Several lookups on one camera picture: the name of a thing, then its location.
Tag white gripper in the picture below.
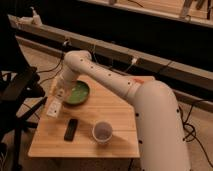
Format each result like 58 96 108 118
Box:
55 72 78 99

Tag black wall cable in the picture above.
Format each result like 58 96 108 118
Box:
35 39 72 85

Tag black floor cables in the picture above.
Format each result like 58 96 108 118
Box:
178 99 213 161

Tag white spray bottle on ledge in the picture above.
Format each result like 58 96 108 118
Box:
20 6 42 26

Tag orange marker pen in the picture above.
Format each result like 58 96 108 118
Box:
133 78 144 84

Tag white wall cable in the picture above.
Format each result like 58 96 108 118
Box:
92 41 138 75

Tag green ceramic bowl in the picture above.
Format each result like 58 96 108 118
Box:
64 80 90 105

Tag black chair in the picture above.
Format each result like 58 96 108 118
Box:
0 67 47 171

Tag black remote control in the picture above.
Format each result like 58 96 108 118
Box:
64 119 78 141

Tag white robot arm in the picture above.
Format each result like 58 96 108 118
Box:
57 50 191 171

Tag white plastic bottle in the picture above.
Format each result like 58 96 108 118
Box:
46 98 62 117

